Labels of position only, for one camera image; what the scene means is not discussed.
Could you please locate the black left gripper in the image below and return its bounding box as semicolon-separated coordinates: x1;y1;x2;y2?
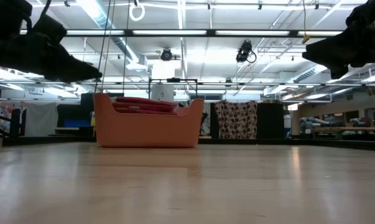
0;30;103;83

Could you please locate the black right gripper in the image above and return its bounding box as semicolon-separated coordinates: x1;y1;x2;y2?
301;18;375;80

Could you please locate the red popcorn bag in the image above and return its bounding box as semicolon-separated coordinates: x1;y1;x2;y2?
115;96;178;107
113;107;177;116
111;101;176;113

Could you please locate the grey cloth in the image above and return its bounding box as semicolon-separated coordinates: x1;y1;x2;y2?
24;102;59;138

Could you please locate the wooden workbench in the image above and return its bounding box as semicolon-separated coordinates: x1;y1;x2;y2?
310;125;375;134

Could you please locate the floral cloth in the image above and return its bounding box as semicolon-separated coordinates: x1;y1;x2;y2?
0;100;27;135

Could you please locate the orange plastic basket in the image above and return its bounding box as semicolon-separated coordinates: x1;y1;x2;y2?
93;92;205;149

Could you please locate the black panel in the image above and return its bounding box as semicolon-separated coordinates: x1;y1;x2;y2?
256;102;285;140

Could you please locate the round black ceiling device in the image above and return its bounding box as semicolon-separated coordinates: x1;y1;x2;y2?
160;47;174;62

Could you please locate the brown dotted cloth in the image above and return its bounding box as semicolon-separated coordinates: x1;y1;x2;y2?
213;100;259;140

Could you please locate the black overhead beam with lights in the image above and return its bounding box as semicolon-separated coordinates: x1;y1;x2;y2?
19;28;347;39

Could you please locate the yellow hanging cord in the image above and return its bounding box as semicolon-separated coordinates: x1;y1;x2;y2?
300;0;312;45

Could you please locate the black hanging cable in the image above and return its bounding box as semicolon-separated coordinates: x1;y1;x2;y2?
94;0;117;94

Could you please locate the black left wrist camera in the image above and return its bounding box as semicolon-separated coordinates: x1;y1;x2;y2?
30;12;68;44

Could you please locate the silver ventilation duct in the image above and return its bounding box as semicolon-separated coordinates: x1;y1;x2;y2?
76;0;148;68

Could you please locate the white cable ring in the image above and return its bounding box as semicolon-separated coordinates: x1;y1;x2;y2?
128;1;146;22

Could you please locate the black overhead camera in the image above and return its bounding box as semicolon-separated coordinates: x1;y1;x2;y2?
235;40;257;65

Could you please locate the black metal table frame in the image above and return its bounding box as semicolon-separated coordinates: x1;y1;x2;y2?
0;134;375;152

